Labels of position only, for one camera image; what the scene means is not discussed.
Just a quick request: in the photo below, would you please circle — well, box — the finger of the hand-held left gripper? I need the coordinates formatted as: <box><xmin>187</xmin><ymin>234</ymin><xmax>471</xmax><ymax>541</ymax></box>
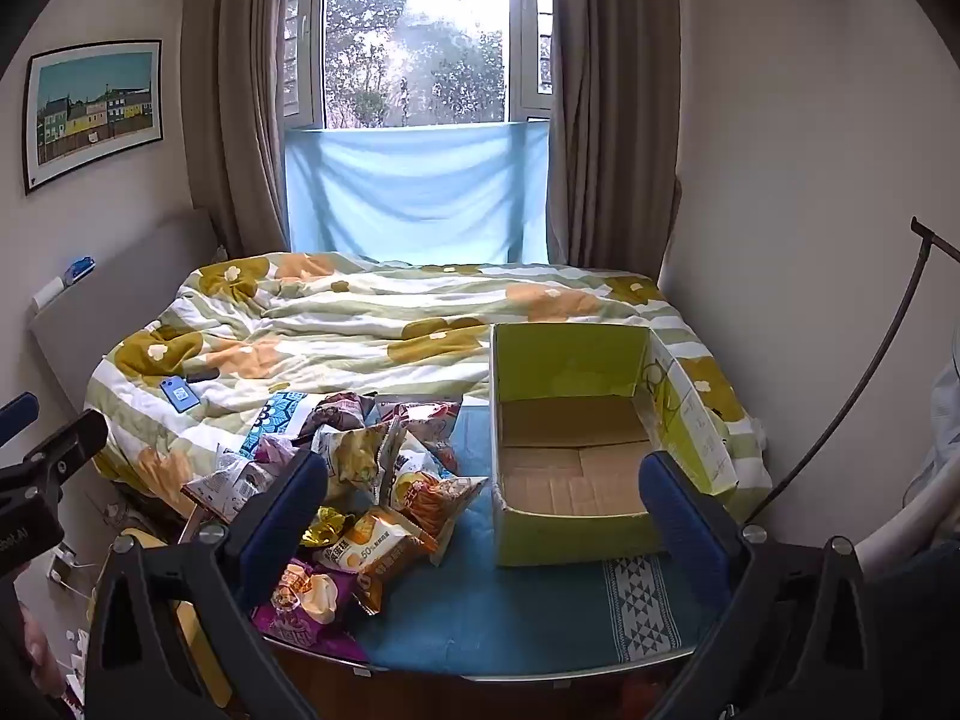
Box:
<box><xmin>0</xmin><ymin>392</ymin><xmax>40</xmax><ymax>445</ymax></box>
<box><xmin>0</xmin><ymin>409</ymin><xmax>110</xmax><ymax>518</ymax></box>

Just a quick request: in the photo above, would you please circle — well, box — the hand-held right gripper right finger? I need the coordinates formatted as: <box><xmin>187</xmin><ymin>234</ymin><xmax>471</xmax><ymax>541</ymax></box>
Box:
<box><xmin>637</xmin><ymin>450</ymin><xmax>882</xmax><ymax>720</ymax></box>

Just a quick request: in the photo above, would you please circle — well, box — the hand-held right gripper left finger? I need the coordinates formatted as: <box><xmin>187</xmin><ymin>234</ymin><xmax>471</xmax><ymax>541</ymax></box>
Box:
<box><xmin>86</xmin><ymin>448</ymin><xmax>331</xmax><ymax>720</ymax></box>

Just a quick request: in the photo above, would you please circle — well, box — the pile of snack packets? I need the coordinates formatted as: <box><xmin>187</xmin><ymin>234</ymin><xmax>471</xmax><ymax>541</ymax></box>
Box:
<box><xmin>180</xmin><ymin>390</ymin><xmax>488</xmax><ymax>665</ymax></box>

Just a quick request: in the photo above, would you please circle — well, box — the green cardboard box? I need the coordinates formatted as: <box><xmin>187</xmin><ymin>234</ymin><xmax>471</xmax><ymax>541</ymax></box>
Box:
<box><xmin>489</xmin><ymin>322</ymin><xmax>740</xmax><ymax>567</ymax></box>

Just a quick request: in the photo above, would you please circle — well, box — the person's left hand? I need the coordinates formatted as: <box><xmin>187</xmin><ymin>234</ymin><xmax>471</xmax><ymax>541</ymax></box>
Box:
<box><xmin>15</xmin><ymin>607</ymin><xmax>68</xmax><ymax>691</ymax></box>

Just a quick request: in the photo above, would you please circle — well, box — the blue card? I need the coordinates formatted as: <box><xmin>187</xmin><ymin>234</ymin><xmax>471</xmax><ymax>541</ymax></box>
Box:
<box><xmin>157</xmin><ymin>375</ymin><xmax>197</xmax><ymax>415</ymax></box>

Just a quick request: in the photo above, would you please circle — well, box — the grey headboard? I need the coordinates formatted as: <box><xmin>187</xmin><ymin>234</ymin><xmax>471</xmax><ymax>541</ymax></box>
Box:
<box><xmin>28</xmin><ymin>208</ymin><xmax>226</xmax><ymax>421</ymax></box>

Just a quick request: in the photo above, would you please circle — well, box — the blue patterned tablecloth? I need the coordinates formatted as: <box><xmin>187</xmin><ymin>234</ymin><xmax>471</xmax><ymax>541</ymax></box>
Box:
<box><xmin>247</xmin><ymin>390</ymin><xmax>743</xmax><ymax>676</ymax></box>

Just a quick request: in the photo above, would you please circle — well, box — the floral blanket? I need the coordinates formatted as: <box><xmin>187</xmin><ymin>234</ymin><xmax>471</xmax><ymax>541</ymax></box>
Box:
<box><xmin>82</xmin><ymin>251</ymin><xmax>773</xmax><ymax>518</ymax></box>

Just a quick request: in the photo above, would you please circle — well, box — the pale cloth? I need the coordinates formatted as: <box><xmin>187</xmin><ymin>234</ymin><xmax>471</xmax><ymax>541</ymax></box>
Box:
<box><xmin>930</xmin><ymin>360</ymin><xmax>960</xmax><ymax>481</ymax></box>

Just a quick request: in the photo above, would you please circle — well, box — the framed picture of houses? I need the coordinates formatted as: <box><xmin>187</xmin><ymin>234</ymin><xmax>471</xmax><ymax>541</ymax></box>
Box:
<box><xmin>22</xmin><ymin>40</ymin><xmax>164</xmax><ymax>196</ymax></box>

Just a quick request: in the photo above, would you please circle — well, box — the light blue cloth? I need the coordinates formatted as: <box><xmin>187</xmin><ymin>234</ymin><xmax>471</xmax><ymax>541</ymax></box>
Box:
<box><xmin>285</xmin><ymin>120</ymin><xmax>550</xmax><ymax>263</ymax></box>

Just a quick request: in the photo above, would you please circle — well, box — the brown curtain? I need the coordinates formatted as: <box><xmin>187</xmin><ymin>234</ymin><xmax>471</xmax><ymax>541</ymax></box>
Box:
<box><xmin>547</xmin><ymin>0</ymin><xmax>683</xmax><ymax>282</ymax></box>
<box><xmin>180</xmin><ymin>0</ymin><xmax>331</xmax><ymax>260</ymax></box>

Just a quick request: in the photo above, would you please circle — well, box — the window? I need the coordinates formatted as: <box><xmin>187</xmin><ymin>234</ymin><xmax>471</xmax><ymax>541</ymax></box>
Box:
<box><xmin>281</xmin><ymin>0</ymin><xmax>560</xmax><ymax>128</ymax></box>

